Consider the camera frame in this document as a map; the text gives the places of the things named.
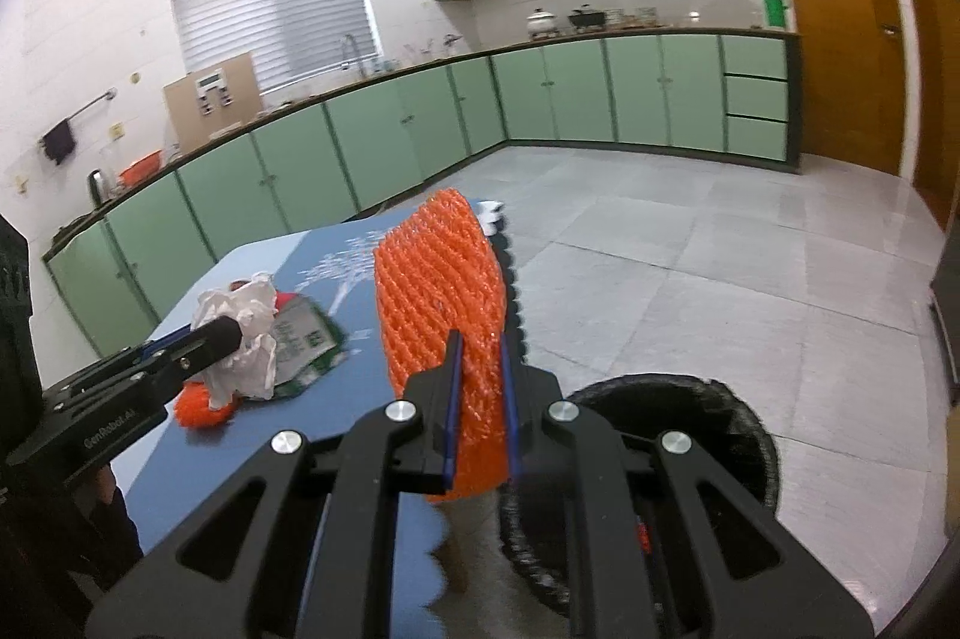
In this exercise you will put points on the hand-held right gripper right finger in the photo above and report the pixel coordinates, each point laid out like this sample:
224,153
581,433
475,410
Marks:
511,418

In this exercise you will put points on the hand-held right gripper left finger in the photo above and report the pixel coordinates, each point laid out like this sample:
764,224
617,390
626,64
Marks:
452,418

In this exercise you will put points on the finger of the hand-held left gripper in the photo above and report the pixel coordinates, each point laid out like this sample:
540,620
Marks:
214,339
169,345

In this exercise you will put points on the white tissue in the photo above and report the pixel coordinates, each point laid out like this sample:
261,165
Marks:
255,365

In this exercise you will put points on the large orange foam net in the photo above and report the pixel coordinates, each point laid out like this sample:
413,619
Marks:
435,279

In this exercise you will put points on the black round bin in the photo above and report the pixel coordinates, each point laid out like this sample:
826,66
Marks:
675,399

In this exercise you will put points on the person's left forearm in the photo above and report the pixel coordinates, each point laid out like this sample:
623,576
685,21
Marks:
60,534

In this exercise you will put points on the small orange foam net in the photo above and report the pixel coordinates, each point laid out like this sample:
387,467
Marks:
199,414

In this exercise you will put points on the blue tree print tablecloth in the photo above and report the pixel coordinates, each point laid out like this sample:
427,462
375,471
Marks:
262,264

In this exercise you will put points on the green and white packet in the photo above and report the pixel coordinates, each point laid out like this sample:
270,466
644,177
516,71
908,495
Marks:
307,339

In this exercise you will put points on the metal kettle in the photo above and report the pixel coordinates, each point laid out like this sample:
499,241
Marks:
99,190

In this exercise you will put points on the orange basin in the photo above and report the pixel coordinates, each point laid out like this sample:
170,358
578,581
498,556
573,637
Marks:
141,170

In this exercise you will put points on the dark towel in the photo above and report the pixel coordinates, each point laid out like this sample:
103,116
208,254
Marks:
58,142

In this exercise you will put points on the green base cabinets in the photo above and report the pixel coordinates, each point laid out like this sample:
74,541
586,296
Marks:
375,129

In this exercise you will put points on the metal faucet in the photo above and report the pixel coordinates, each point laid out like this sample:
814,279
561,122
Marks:
347,54

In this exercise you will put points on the white pot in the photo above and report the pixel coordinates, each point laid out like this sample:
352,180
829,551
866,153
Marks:
541,24

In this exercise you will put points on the green drawer unit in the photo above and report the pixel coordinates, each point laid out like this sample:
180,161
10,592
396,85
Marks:
754,95

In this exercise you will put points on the black wok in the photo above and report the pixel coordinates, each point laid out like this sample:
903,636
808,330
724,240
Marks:
585,20

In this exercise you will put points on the green bottle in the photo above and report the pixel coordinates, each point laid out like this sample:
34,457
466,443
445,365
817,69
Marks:
772,1

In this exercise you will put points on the wooden door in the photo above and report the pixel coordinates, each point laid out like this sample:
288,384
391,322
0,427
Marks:
832,9
937,84

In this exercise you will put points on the metal towel rail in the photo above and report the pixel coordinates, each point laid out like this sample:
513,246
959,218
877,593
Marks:
82,112

